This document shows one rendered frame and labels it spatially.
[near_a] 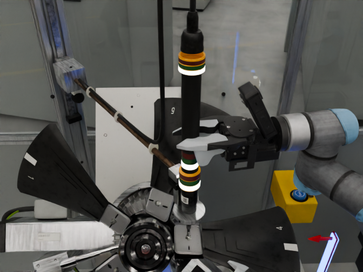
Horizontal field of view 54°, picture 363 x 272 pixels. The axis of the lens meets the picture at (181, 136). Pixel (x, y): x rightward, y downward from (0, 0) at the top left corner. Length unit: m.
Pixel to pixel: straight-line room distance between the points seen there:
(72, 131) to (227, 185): 0.78
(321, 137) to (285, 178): 0.52
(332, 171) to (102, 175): 0.64
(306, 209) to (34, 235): 0.79
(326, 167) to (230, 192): 1.03
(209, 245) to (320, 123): 0.36
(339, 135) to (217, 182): 1.03
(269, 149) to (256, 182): 1.03
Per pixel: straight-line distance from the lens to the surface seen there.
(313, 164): 0.78
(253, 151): 0.68
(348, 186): 0.76
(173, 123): 0.86
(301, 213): 1.19
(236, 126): 0.68
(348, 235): 2.21
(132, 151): 1.07
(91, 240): 0.99
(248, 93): 0.62
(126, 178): 1.07
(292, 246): 0.91
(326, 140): 0.74
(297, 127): 0.70
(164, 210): 0.83
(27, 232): 1.04
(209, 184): 1.71
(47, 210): 1.05
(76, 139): 1.40
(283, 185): 1.20
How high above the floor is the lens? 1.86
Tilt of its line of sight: 35 degrees down
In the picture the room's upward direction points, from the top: straight up
